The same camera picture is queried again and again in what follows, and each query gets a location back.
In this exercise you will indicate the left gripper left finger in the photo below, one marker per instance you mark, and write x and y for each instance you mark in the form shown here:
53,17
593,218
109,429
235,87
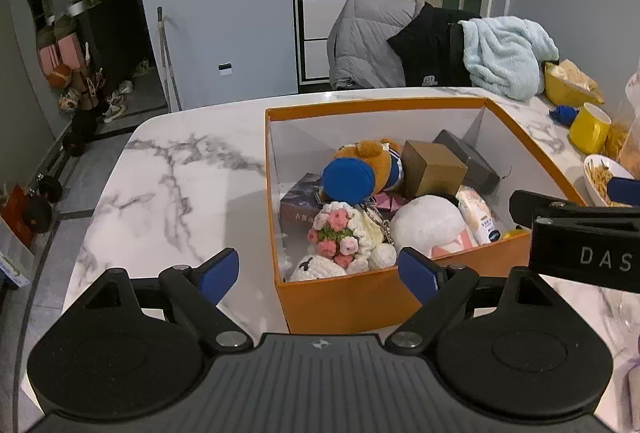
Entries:
194,294

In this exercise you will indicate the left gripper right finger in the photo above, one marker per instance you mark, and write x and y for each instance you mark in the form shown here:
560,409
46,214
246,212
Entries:
442,293

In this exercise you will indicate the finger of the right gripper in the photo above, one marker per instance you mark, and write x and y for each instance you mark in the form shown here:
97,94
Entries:
624,191
525,207

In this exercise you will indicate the brown cardboard box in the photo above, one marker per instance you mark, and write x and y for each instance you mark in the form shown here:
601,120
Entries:
431,169

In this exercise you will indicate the illustrated card box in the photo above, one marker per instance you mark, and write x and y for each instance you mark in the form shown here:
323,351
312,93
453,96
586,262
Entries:
303,201

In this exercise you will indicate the red panda plush toy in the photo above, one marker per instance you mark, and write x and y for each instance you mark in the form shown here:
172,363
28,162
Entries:
359,171

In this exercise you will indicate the yellow plastic case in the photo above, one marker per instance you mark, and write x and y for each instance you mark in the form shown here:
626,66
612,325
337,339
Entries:
516,232

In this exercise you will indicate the plate of noodles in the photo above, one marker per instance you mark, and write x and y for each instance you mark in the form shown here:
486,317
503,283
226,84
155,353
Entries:
598,171

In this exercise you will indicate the small tube package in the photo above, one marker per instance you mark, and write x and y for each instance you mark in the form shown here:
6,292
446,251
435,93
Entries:
478,216

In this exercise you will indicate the clear plastic food bag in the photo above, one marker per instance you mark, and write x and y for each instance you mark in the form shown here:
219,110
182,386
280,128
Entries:
626,113

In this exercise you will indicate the white round plush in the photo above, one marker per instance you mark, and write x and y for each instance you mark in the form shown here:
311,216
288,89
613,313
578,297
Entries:
433,226

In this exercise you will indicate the large orange storage box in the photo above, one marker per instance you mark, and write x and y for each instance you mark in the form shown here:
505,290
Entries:
303,139

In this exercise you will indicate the yellow mug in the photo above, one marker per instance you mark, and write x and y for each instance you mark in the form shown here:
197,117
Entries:
590,128

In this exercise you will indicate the crochet flower bouquet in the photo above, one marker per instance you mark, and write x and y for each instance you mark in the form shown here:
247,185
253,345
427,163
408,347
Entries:
344,235

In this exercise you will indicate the pink cloth item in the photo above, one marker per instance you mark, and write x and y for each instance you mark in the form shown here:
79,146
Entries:
387,202

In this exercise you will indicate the white crochet sheep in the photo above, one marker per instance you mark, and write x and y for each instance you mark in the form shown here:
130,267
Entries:
314,267

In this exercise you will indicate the yellow bowl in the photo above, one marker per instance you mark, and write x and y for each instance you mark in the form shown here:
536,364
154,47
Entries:
565,84

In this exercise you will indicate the light blue fleece blanket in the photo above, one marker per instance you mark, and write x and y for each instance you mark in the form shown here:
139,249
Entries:
504,55

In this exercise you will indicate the black jacket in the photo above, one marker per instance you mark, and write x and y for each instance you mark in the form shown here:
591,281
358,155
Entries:
431,48

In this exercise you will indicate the grey puffer jacket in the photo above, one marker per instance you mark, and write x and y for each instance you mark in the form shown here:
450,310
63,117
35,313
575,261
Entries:
358,51

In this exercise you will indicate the white cabinet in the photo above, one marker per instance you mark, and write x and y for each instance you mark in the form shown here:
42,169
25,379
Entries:
313,21

